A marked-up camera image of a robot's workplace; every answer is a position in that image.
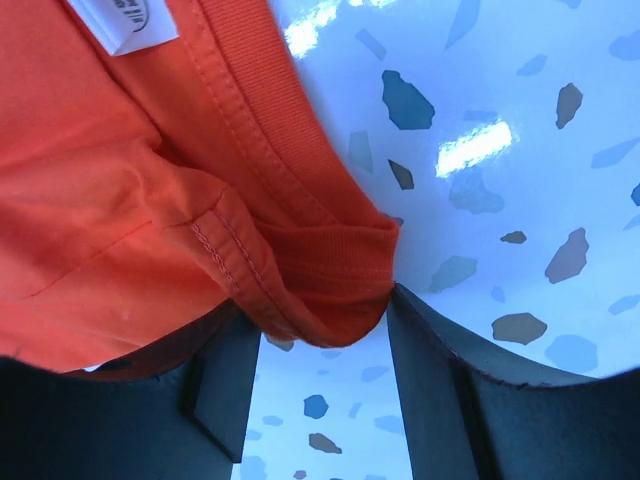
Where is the orange t shirt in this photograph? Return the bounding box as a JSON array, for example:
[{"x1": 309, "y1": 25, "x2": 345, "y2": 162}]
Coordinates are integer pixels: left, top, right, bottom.
[{"x1": 1, "y1": 1, "x2": 399, "y2": 372}]

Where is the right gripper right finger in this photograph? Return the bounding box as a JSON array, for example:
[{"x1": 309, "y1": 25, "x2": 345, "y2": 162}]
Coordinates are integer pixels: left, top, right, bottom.
[{"x1": 387, "y1": 285, "x2": 639, "y2": 480}]

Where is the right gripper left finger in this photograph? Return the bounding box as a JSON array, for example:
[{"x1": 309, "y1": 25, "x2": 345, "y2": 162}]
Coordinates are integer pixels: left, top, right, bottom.
[{"x1": 1, "y1": 301, "x2": 261, "y2": 479}]

